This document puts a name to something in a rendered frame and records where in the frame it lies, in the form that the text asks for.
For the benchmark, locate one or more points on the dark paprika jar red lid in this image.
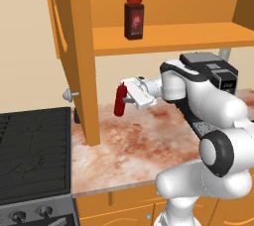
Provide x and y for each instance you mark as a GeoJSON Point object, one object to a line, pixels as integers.
{"type": "Point", "coordinates": [134, 18]}

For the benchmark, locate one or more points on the black stove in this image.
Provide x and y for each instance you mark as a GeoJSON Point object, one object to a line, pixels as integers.
{"type": "Point", "coordinates": [33, 157]}

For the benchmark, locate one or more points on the silver cabinet door knob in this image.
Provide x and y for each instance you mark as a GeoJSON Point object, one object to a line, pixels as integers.
{"type": "Point", "coordinates": [68, 94]}

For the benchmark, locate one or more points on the small silver cabinet knob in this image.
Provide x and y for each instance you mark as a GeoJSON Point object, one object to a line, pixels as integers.
{"type": "Point", "coordinates": [149, 217]}

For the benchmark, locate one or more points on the red ketchup bottle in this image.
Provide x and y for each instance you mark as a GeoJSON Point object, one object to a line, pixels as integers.
{"type": "Point", "coordinates": [119, 102]}

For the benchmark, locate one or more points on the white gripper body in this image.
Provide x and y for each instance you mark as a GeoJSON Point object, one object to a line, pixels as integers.
{"type": "Point", "coordinates": [140, 94]}

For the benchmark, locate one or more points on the black stove knob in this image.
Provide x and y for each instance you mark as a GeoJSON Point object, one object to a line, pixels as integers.
{"type": "Point", "coordinates": [45, 211]}
{"type": "Point", "coordinates": [18, 216]}

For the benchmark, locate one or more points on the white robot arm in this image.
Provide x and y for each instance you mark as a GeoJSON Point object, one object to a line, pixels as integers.
{"type": "Point", "coordinates": [211, 104]}

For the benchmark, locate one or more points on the small black shaker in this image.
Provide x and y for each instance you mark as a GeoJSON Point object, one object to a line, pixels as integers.
{"type": "Point", "coordinates": [77, 117]}

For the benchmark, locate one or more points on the orange base cabinet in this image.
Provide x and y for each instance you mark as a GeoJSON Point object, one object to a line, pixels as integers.
{"type": "Point", "coordinates": [125, 206]}

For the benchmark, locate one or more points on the orange wall cabinet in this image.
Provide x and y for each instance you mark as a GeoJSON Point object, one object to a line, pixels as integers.
{"type": "Point", "coordinates": [172, 12]}

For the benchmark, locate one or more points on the orange cabinet door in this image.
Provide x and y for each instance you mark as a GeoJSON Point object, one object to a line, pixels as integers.
{"type": "Point", "coordinates": [79, 55]}
{"type": "Point", "coordinates": [245, 2]}

